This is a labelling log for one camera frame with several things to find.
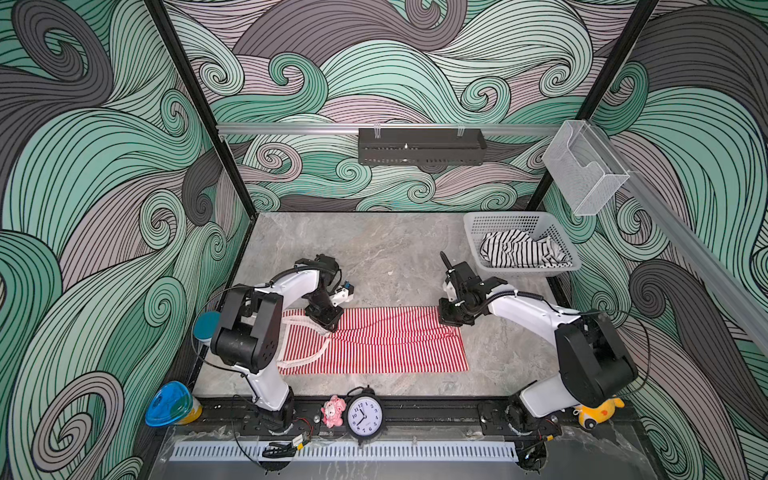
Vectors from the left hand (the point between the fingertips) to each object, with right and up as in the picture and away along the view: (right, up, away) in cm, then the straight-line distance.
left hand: (330, 324), depth 88 cm
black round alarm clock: (+11, -17, -16) cm, 26 cm away
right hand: (+33, +1, 0) cm, 33 cm away
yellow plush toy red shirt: (+65, -17, -18) cm, 70 cm away
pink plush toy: (+3, -16, -17) cm, 24 cm away
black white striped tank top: (+64, +22, +18) cm, 70 cm away
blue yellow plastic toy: (-33, -12, -21) cm, 41 cm away
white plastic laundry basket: (+75, +31, +22) cm, 84 cm away
